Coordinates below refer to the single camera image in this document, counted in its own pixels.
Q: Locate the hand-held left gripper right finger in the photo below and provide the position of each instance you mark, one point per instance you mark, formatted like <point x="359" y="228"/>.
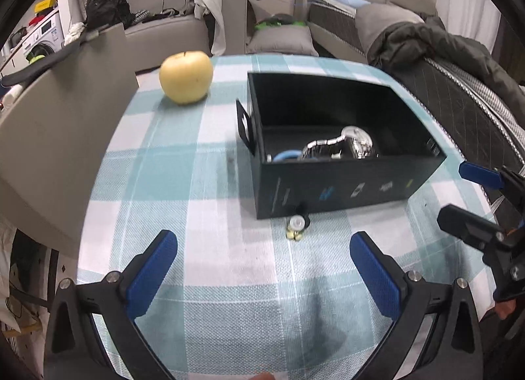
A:
<point x="375" y="277"/>

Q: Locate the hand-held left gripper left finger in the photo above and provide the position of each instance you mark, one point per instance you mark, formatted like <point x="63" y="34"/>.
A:
<point x="151" y="273"/>

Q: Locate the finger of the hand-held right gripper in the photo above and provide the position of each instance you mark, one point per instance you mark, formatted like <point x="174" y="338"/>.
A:
<point x="463" y="222"/>
<point x="480" y="174"/>

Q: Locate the black cardboard box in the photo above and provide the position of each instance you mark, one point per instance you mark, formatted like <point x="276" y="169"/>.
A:
<point x="328" y="195"/>

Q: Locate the silver metal wristwatch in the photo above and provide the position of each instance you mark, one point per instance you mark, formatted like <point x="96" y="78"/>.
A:
<point x="357" y="144"/>

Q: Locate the person's right hand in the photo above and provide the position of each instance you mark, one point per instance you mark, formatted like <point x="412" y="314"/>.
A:
<point x="503" y="308"/>

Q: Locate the person's left hand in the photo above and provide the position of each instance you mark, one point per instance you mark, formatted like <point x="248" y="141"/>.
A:
<point x="262" y="376"/>

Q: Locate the dark quilted mattress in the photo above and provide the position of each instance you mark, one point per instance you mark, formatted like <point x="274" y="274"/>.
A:
<point x="459" y="93"/>

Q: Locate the small beaded trinket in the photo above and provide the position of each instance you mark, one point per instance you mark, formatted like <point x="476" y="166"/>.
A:
<point x="296" y="225"/>

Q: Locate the teal checkered tablecloth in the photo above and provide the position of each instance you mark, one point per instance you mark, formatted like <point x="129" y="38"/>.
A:
<point x="184" y="183"/>

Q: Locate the dark olive jacket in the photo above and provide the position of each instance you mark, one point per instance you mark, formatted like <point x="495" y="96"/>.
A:
<point x="443" y="47"/>

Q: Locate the grey furniture block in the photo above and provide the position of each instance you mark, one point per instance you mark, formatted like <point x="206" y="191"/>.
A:
<point x="53" y="138"/>

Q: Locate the yellow apple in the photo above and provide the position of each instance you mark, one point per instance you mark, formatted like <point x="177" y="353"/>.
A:
<point x="186" y="76"/>

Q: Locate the grey cushion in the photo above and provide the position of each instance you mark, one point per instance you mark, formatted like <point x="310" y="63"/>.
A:
<point x="283" y="41"/>

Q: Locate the black curved pad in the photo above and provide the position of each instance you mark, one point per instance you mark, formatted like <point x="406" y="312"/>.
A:
<point x="41" y="63"/>

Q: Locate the grey sofa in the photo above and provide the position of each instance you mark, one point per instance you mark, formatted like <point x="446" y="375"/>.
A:
<point x="172" y="33"/>

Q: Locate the white crumpled cloth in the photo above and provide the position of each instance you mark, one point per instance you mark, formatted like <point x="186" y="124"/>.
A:
<point x="74" y="33"/>

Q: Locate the striped small item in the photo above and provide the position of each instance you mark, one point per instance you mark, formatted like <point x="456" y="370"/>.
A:
<point x="141" y="15"/>

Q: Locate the green and black item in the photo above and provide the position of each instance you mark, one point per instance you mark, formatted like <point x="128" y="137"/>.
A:
<point x="266" y="25"/>

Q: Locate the white washing machine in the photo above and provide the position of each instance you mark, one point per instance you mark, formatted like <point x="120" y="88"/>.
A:
<point x="45" y="33"/>

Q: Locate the white garment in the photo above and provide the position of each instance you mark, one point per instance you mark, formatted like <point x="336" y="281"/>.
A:
<point x="217" y="15"/>

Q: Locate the black backpack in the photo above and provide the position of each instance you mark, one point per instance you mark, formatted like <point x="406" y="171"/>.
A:
<point x="106" y="4"/>

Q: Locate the red item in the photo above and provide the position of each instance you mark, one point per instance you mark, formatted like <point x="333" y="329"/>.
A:
<point x="39" y="18"/>

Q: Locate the yellow box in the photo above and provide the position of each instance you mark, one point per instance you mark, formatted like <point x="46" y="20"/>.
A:
<point x="45" y="4"/>

